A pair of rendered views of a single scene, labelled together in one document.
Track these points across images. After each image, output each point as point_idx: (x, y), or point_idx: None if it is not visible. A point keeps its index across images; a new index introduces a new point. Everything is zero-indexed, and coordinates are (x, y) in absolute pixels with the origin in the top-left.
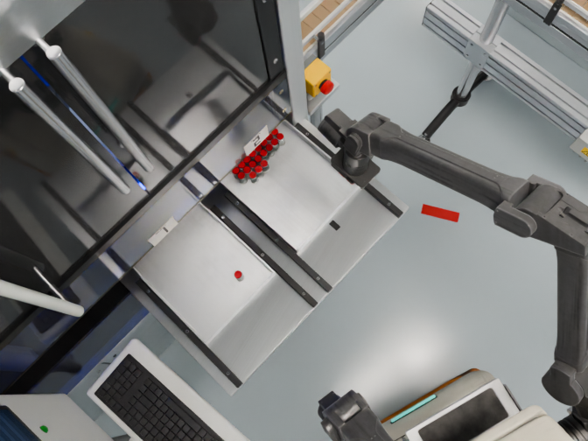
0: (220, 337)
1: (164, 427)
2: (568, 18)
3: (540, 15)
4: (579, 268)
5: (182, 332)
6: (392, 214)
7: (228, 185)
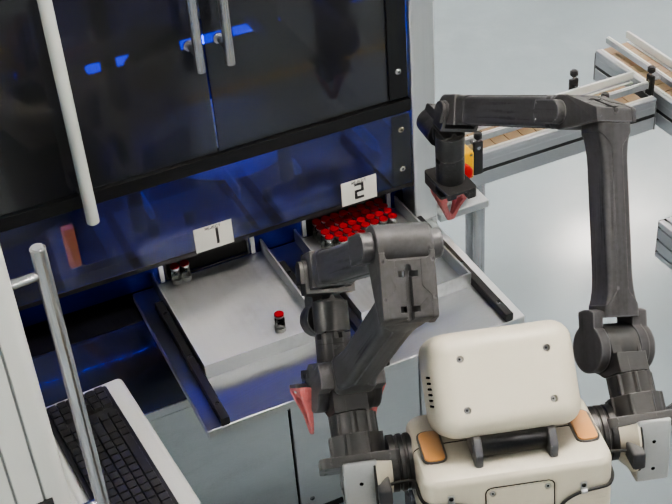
0: (226, 376)
1: (106, 458)
2: None
3: None
4: (599, 149)
5: (183, 361)
6: (499, 317)
7: None
